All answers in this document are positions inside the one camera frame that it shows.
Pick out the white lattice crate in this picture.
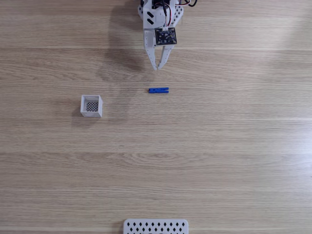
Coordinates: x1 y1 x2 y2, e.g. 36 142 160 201
80 95 103 118

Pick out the red white black servo cable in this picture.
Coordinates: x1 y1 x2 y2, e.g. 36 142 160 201
175 0 198 8

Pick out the black camera circuit board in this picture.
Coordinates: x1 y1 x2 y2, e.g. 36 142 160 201
155 27 178 46

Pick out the blue peg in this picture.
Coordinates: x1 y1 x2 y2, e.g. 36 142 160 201
148 87 170 94

